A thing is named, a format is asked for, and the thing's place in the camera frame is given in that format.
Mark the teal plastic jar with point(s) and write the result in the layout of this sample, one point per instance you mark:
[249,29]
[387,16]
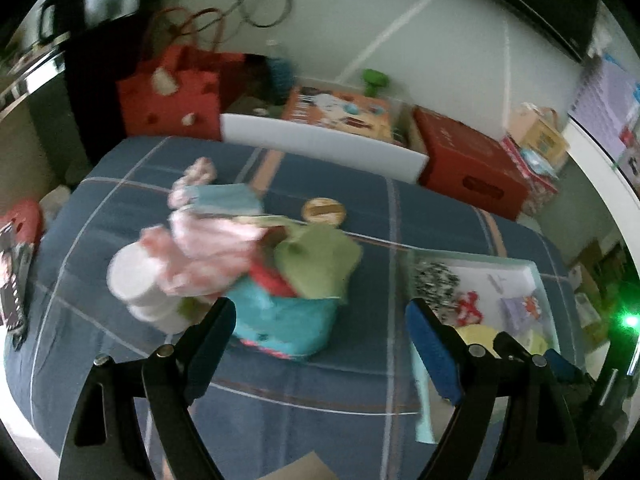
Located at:
[285,325]

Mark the round wooden lid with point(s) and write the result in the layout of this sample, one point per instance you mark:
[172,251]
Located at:
[325,211]

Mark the brown cardboard box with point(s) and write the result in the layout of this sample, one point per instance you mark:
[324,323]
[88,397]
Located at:
[597,285]

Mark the blue soap bottle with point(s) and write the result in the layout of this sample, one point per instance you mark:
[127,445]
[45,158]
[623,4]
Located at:
[280,72]

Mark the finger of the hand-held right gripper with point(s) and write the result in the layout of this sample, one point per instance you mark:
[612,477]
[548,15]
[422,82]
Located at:
[560,365]

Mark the light blue face mask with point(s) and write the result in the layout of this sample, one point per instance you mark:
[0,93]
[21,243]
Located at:
[225,200]

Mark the red white patterned box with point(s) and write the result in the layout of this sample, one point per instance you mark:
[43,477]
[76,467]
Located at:
[540,190]

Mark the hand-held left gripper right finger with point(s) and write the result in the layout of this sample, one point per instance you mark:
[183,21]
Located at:
[430,350]

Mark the light green cloth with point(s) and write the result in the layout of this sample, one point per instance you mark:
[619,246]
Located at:
[315,260]

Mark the white curved desk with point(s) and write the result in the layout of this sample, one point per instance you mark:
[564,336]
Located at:
[595,170]

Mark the colourful toy box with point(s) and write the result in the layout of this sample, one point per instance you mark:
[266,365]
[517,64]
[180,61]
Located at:
[340,112]

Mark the red felt handbag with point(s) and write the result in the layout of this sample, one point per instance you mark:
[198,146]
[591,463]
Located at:
[165,90]

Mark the blue plaid blanket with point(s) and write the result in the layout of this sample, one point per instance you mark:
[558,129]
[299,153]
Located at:
[325,400]

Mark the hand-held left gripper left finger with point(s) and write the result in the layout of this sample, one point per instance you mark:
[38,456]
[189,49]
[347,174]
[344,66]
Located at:
[212,340]

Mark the grey cabinet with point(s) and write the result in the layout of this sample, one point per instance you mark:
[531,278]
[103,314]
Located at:
[35,125]

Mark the yellow sponge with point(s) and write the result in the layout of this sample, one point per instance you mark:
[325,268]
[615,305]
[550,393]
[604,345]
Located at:
[480,335]

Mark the black kitchen appliance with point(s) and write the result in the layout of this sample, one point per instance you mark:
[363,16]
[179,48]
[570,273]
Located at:
[95,0]

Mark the red cardboard box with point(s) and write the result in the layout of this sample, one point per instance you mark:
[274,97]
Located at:
[465,155]

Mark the beige gift box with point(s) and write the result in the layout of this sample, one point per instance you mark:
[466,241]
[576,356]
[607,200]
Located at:
[542,130]

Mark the pink white fuzzy cloth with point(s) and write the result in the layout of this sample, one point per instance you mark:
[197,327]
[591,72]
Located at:
[200,255]

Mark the white plastic bottle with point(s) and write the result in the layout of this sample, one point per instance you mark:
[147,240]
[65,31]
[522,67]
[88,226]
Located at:
[135,275]

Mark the leopard print scrunchie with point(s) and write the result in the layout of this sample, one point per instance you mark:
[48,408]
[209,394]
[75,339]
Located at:
[435,280]

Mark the teal box tray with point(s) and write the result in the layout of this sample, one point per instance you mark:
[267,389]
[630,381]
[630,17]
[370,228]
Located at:
[500,280]

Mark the light blue packet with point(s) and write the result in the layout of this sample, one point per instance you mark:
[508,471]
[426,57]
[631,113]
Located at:
[537,160]

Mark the purple cartoon packet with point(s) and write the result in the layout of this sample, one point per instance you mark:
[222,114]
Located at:
[522,310]

